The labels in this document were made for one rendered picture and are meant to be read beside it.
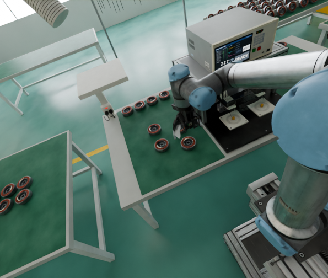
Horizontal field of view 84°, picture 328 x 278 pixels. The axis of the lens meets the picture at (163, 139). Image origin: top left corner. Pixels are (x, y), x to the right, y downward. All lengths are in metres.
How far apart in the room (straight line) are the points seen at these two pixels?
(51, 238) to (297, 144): 1.39
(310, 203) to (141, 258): 1.65
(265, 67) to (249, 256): 1.35
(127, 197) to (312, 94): 1.15
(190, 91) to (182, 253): 1.52
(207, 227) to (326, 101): 1.70
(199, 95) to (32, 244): 1.36
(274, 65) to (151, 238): 1.73
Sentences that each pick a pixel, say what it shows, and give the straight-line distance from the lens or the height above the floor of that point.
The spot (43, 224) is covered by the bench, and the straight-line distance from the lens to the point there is 1.55.
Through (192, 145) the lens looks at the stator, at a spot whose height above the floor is 0.79.
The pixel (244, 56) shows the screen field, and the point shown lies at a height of 1.17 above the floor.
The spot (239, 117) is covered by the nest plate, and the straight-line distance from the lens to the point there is 1.48.
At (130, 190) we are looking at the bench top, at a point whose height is 0.75.
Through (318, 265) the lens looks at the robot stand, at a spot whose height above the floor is 0.98.
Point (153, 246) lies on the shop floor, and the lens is 1.92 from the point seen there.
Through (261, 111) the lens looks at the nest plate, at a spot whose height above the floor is 0.78.
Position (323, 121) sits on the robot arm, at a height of 1.64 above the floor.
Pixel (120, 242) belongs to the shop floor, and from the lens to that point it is 2.04.
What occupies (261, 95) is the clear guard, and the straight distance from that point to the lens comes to 1.27.
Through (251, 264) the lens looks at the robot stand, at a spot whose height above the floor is 0.23.
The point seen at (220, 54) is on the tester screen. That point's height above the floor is 1.25.
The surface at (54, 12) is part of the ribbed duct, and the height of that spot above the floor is 1.62.
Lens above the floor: 1.83
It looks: 49 degrees down
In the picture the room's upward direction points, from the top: 20 degrees counter-clockwise
